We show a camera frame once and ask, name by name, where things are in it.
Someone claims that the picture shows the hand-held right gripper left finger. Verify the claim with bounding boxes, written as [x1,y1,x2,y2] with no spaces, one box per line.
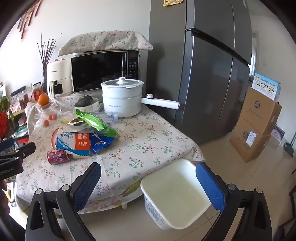
[25,162,102,241]

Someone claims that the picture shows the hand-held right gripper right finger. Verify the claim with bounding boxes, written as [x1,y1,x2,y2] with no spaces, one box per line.
[195,162,273,241]

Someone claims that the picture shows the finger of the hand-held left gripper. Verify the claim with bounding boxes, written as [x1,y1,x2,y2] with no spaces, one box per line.
[0,137,15,152]
[0,142,36,163]

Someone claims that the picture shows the pink rimmed white lid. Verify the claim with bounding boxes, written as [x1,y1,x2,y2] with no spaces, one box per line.
[51,128,61,151]

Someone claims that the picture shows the maroon drink can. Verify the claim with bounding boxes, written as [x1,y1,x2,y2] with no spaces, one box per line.
[47,149,71,165]

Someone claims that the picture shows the white plastic bin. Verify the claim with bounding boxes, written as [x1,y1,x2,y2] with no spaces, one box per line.
[140,159,212,230]

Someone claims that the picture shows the white blue milk carton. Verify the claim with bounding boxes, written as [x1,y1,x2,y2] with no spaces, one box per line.
[56,126,92,159]

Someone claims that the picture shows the blue paper carton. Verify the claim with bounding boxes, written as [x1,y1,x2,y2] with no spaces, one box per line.
[89,133,116,154]

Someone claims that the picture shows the green snack bag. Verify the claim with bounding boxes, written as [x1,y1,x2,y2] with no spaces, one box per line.
[74,110,120,138]

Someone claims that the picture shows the clear plastic bottle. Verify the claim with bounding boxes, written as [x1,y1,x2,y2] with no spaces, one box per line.
[96,111,119,123]

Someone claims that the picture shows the clear jar with dark lid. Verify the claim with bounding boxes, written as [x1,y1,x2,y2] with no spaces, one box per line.
[18,91,29,109]

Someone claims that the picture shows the large orange fruit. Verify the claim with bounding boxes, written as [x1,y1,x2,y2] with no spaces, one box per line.
[38,93,50,106]

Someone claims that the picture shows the red label jar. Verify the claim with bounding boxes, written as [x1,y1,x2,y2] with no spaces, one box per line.
[32,83,42,102]

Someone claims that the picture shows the brown cardboard box with label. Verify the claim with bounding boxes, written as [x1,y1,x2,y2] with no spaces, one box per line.
[229,116,272,163]

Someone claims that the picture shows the white floral tablecloth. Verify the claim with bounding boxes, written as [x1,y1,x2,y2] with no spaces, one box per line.
[14,93,205,215]

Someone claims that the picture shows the white flower print bowl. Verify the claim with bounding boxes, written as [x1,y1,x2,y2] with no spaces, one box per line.
[73,97,101,112]

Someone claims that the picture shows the cream air fryer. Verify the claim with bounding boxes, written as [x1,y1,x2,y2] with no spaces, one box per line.
[46,58,74,98]

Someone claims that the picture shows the purple white pack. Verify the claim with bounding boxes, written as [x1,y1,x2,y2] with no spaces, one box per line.
[270,125,285,143]

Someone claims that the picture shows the dark dustpan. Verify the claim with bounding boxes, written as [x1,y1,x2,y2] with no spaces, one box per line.
[284,130,296,153]

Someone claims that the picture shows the white electric cooking pot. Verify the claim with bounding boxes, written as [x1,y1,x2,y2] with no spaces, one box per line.
[100,77,180,117]

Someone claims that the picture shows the dry branches in vase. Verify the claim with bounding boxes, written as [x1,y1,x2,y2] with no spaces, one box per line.
[37,31,62,87]

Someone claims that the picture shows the grey refrigerator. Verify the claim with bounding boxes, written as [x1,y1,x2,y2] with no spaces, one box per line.
[148,0,252,145]

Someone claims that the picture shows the black microwave oven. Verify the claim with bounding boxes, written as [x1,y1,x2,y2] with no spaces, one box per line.
[70,51,140,94]

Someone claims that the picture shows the blue white printed box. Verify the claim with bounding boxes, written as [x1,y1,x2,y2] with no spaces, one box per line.
[252,73,282,101]

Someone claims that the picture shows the floral microwave cover cloth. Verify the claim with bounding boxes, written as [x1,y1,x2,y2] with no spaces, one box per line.
[58,30,153,57]

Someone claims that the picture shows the yellow refrigerator sticker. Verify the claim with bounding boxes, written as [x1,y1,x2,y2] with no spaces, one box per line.
[162,0,184,7]

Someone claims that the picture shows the red wall decoration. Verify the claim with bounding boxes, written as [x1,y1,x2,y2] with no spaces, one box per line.
[17,0,43,42]

